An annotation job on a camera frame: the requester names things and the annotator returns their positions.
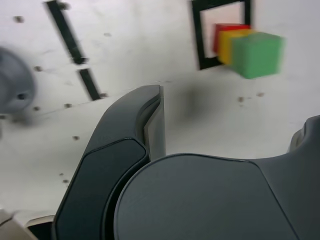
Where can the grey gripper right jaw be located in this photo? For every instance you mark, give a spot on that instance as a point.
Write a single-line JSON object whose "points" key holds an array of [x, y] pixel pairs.
{"points": [[200, 200]]}

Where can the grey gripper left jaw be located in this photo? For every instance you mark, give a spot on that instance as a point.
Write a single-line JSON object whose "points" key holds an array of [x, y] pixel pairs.
{"points": [[100, 175]]}

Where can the green cube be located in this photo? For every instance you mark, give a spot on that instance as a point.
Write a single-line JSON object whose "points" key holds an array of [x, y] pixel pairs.
{"points": [[257, 57]]}

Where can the yellow cube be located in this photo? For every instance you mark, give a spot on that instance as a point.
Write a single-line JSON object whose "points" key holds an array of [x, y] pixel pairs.
{"points": [[225, 47]]}

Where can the red cube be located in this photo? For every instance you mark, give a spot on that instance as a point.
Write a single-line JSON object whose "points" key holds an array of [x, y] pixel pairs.
{"points": [[218, 35]]}

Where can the black tape square outline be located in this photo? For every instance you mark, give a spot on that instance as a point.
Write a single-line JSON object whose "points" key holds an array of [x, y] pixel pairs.
{"points": [[198, 37]]}

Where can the black tape strip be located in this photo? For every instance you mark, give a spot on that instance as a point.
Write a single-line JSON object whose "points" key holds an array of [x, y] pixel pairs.
{"points": [[66, 32]]}

